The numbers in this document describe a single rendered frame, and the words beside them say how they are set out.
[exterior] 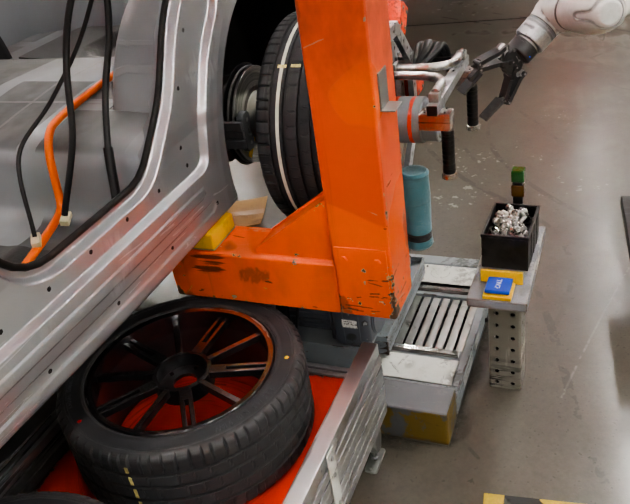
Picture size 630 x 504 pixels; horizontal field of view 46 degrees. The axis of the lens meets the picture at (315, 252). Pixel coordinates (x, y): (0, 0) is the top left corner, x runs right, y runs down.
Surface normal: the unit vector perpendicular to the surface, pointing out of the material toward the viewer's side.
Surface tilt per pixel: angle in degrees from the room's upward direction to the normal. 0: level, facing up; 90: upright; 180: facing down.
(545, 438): 0
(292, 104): 60
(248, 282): 90
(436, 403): 0
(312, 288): 90
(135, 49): 53
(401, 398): 0
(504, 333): 90
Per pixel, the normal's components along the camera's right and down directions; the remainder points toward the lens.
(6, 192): -0.38, 0.39
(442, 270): -0.14, -0.84
